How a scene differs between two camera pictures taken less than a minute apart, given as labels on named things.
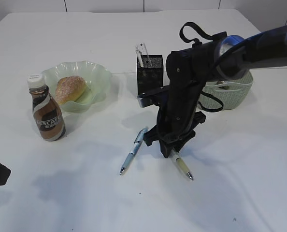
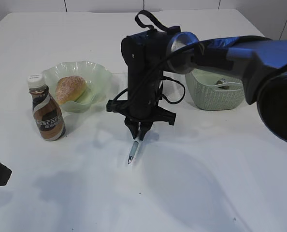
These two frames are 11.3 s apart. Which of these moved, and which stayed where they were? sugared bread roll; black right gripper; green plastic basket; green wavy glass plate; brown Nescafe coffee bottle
Moved: black right gripper
Stayed: green plastic basket; green wavy glass plate; sugared bread roll; brown Nescafe coffee bottle
